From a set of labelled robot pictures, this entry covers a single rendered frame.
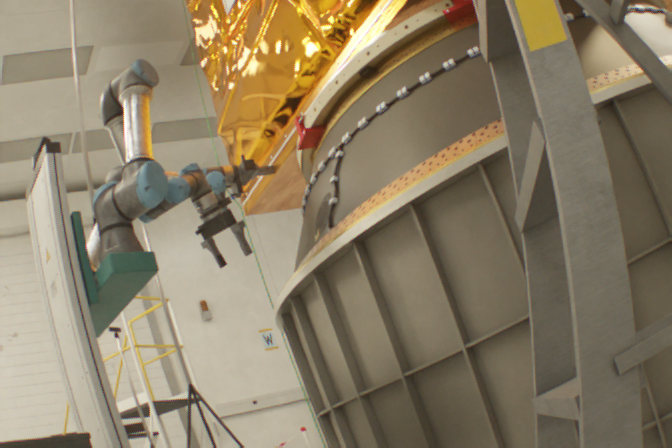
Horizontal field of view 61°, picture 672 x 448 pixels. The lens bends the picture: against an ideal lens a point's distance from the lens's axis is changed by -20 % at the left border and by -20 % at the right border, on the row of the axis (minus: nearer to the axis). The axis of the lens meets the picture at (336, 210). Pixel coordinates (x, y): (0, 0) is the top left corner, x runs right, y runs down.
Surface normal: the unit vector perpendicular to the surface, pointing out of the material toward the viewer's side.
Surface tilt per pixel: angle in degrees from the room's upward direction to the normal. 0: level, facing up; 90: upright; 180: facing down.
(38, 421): 90
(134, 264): 90
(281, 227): 90
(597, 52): 62
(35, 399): 90
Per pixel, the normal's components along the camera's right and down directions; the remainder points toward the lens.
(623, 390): -0.20, -0.33
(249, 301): 0.44, -0.44
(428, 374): -0.71, 0.00
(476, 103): -0.57, -0.55
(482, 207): -0.53, -0.12
